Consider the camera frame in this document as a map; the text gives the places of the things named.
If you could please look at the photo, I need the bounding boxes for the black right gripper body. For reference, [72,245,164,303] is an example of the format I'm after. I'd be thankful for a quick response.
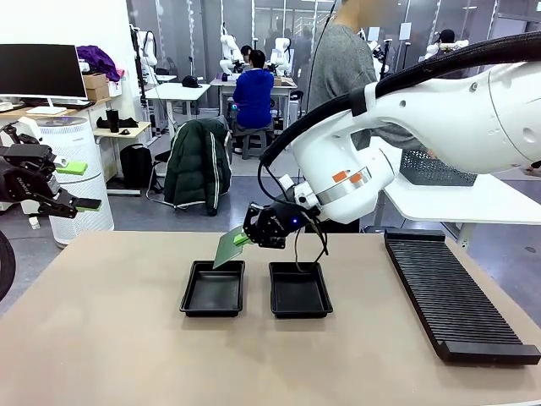
[251,200,307,250]

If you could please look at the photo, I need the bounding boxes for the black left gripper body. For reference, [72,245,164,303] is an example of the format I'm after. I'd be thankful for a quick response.
[0,143,60,204]

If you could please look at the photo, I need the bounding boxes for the green circuit board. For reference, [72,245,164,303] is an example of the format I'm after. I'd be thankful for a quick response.
[212,226,246,271]

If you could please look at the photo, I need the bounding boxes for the black plastic ESD tray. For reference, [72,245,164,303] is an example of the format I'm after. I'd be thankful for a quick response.
[179,259,247,319]
[268,261,335,320]

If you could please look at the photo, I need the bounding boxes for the person's right forearm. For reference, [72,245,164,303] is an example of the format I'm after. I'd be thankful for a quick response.
[371,126,430,153]

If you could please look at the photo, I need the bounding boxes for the white air purifier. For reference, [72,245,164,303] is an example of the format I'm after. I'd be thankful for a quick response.
[36,116,116,249]

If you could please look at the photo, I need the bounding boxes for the black backpack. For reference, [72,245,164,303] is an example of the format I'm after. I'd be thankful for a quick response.
[119,143,154,190]

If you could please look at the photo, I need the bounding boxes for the white monitor stand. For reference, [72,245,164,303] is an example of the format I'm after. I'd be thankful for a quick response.
[25,97,68,116]

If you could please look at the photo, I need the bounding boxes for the black pouch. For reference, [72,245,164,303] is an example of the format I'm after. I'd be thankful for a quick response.
[96,116,139,129]

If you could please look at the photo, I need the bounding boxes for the small wooden side table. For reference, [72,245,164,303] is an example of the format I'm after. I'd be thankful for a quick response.
[92,121,152,197]

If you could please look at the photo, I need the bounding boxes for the grey stool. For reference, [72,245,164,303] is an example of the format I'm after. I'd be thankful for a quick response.
[241,129,272,161]

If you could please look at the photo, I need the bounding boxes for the dark green striped jacket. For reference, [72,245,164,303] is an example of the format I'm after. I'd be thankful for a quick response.
[163,118,233,217]

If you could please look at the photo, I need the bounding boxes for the cardboard box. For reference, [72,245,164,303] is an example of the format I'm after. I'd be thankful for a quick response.
[82,72,108,90]
[85,85,112,102]

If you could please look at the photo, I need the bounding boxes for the black computer monitor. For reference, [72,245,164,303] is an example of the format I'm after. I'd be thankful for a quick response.
[0,43,89,101]

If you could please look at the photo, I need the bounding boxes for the purple cloth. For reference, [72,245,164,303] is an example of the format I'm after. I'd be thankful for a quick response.
[76,45,123,83]

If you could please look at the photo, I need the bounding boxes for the person in blue hoodie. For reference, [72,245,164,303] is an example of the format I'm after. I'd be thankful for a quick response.
[232,49,276,156]

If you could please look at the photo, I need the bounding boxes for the white background desk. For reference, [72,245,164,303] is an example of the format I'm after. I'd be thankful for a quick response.
[145,81,212,143]

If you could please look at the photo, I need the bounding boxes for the wooden background desk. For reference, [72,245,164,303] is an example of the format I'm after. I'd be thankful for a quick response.
[210,77,298,151]

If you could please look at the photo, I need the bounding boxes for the grey mesh basket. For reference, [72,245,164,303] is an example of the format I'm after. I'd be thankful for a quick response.
[399,148,478,188]

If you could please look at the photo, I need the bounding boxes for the person in grey sweater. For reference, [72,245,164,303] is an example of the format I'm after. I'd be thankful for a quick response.
[306,0,436,234]

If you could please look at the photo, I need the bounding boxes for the black slotted board rack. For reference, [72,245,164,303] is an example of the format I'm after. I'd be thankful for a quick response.
[383,228,541,366]

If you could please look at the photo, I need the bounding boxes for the person in dark jacket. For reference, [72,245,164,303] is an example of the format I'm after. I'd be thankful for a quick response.
[424,28,470,60]

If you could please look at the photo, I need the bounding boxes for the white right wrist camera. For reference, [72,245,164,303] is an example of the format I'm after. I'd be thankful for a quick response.
[277,173,319,210]

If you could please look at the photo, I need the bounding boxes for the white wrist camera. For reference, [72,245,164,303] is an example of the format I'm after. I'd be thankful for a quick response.
[16,116,44,145]
[277,173,319,210]

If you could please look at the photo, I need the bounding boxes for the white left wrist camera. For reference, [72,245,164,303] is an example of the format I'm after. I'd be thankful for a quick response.
[16,116,44,145]

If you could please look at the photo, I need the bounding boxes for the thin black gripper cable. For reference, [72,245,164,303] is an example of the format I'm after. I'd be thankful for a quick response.
[293,211,330,274]

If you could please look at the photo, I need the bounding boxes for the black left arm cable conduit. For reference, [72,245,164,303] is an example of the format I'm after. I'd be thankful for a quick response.
[0,230,17,302]

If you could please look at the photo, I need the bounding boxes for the metal frame chair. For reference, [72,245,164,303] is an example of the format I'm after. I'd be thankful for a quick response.
[145,126,234,212]

